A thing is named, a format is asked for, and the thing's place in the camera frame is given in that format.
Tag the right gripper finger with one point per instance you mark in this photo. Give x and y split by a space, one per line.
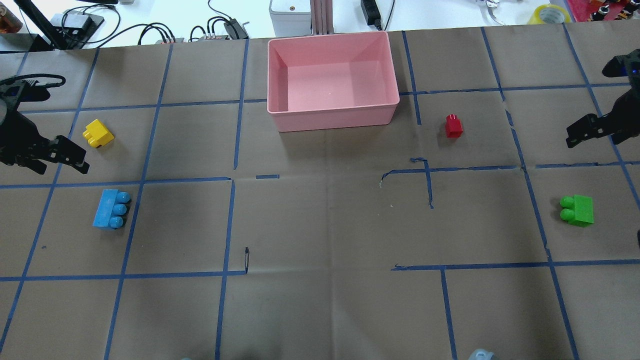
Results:
583 129

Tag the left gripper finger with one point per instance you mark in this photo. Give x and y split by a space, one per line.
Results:
64 151
37 166

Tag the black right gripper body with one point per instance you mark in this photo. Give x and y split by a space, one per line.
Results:
628 125

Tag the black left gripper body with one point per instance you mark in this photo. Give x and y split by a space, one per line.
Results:
15 136

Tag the blue toy block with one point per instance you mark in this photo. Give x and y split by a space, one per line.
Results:
112 210

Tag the green toy block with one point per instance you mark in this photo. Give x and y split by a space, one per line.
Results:
577 210

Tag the pink plastic box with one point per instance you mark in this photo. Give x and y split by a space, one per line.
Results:
332 81

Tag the yellow toy block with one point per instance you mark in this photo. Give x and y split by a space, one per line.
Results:
97 134

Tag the yellow tape roll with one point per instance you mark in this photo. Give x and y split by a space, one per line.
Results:
549 14

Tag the red toy block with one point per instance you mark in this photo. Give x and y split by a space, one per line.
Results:
453 126

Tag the black power adapter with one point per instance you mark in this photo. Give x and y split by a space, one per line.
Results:
371 14

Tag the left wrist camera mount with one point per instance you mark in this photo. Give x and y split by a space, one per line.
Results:
30 87

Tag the aluminium profile post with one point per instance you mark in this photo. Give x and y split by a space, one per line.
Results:
322 17

